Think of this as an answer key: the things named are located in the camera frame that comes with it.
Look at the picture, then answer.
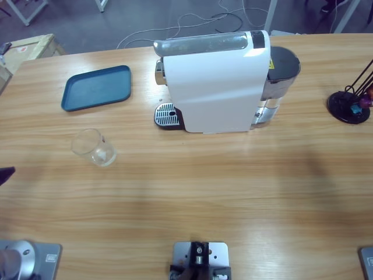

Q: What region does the white capsule coffee machine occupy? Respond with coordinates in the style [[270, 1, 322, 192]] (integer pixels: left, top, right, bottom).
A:
[[153, 30, 301, 135]]

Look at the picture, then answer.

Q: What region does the white mount with dark post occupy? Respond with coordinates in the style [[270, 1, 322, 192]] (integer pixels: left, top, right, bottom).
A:
[[169, 240, 233, 280]]

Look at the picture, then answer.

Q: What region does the clear drinking glass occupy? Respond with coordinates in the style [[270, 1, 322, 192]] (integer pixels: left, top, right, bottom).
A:
[[71, 128, 117, 167]]

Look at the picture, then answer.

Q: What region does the black capsule holder with rods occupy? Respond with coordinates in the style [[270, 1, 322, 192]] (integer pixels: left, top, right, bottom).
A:
[[326, 58, 373, 125]]

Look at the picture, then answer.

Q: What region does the blue plastic tray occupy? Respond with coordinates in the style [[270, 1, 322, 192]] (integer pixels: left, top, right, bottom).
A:
[[60, 65, 132, 113]]

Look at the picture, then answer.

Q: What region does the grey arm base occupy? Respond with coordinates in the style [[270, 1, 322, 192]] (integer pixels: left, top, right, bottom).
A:
[[357, 246, 373, 280], [0, 239, 63, 280]]

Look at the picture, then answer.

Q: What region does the long white floor cable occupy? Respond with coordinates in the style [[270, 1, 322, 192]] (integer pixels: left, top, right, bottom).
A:
[[116, 0, 234, 50]]

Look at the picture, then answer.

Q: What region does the dark shoe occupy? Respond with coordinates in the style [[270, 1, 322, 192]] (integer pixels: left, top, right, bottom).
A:
[[320, 0, 347, 13]]

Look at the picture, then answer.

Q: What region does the short white floor cable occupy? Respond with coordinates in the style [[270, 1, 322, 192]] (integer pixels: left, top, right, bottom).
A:
[[242, 0, 269, 29]]

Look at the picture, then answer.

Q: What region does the white metal table frame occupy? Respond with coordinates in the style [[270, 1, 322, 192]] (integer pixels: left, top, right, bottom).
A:
[[94, 0, 113, 13], [333, 0, 361, 34], [263, 0, 277, 33], [0, 0, 49, 27]]

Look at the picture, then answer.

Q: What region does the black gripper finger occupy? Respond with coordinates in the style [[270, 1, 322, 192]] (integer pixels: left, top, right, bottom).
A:
[[0, 166, 16, 187]]

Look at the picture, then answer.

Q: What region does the black floor cable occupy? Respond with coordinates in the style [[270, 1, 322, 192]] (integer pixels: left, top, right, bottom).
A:
[[211, 13, 244, 33]]

